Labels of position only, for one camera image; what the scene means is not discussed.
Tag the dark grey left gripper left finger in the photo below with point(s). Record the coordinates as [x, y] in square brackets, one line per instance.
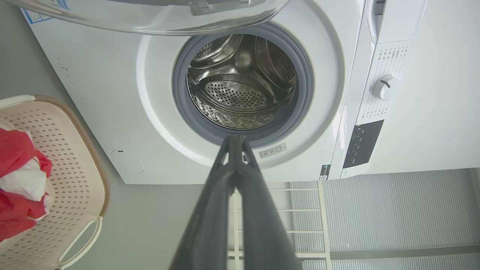
[208, 225]

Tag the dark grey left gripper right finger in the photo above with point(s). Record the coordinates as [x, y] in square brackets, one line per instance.
[262, 228]

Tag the transparent washer door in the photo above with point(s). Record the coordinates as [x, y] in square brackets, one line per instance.
[150, 17]

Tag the white front-load washing machine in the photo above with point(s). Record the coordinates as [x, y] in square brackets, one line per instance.
[112, 93]

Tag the white metal shelf rack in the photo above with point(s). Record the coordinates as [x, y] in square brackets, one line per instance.
[322, 217]

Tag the white warning label sticker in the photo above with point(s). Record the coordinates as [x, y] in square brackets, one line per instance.
[272, 150]

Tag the black QR code sticker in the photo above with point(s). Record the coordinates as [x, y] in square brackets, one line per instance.
[324, 172]

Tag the round white filter cover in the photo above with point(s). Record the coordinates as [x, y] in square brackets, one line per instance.
[126, 162]

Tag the black glossy display panel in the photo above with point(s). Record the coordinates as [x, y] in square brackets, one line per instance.
[363, 144]

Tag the beige perforated laundry basket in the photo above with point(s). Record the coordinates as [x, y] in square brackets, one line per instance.
[78, 180]

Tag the grey ribbed blind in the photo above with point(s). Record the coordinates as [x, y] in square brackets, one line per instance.
[401, 210]

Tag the perforated steel drum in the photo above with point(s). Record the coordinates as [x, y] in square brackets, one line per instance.
[240, 86]

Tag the white garment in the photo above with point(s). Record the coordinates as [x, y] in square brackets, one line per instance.
[26, 182]

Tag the white round program knob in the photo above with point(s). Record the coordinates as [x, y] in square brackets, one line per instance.
[385, 87]

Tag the red garment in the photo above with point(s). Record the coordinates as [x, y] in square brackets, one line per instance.
[15, 150]

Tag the white detergent drawer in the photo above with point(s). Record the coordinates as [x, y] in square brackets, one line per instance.
[375, 18]

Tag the blue energy label sticker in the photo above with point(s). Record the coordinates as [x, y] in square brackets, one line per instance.
[35, 16]

